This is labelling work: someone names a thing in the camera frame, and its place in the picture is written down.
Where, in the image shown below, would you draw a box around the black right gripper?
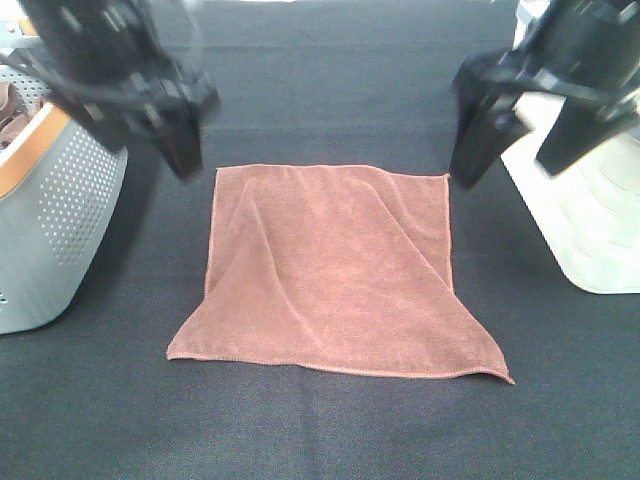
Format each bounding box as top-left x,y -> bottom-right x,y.
449,1 -> 639,189

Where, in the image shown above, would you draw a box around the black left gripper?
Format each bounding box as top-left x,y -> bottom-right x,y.
14,1 -> 220,180

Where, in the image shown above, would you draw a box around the white plastic storage bin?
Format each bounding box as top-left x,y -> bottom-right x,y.
499,0 -> 640,295

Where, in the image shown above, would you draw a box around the brown towels in basket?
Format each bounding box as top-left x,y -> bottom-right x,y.
1,82 -> 47,151

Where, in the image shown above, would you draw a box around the grey perforated laundry basket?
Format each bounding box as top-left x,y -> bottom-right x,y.
1,65 -> 128,334

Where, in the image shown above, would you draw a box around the black table cloth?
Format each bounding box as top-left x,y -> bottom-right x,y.
1,1 -> 639,479

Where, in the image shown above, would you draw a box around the brown microfibre towel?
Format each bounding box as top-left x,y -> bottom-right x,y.
166,164 -> 510,380

